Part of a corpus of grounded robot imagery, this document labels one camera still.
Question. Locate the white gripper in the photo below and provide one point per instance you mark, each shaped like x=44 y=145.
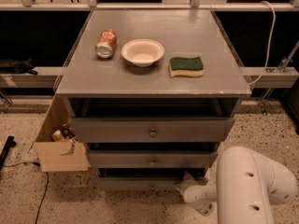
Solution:
x=191 y=193

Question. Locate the grey bottom drawer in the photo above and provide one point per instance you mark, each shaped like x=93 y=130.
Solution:
x=147 y=178

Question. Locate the grey drawer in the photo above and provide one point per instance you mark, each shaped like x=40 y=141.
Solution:
x=147 y=178
x=143 y=130
x=152 y=159

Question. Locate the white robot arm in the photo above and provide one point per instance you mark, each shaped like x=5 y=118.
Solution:
x=247 y=185

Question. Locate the grey middle drawer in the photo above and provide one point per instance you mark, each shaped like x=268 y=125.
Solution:
x=152 y=159

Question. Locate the grey drawer cabinet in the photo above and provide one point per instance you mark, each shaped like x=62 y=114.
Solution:
x=115 y=88

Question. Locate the grey top drawer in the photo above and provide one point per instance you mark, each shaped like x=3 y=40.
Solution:
x=143 y=130

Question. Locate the green yellow sponge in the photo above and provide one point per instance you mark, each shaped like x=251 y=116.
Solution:
x=186 y=67

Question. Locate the snack packets in box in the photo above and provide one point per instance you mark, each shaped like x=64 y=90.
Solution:
x=65 y=133

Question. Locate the cardboard box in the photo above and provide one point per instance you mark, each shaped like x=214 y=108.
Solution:
x=55 y=152

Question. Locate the white paper bowl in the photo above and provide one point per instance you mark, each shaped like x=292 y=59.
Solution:
x=142 y=52

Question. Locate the orange soda can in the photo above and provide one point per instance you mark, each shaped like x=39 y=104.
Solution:
x=106 y=44

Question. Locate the black pole on floor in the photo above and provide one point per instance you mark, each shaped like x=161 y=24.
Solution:
x=9 y=144

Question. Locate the black object on rail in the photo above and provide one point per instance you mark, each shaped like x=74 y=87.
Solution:
x=8 y=66

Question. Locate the metal frame rail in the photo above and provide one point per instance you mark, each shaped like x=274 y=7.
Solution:
x=217 y=5

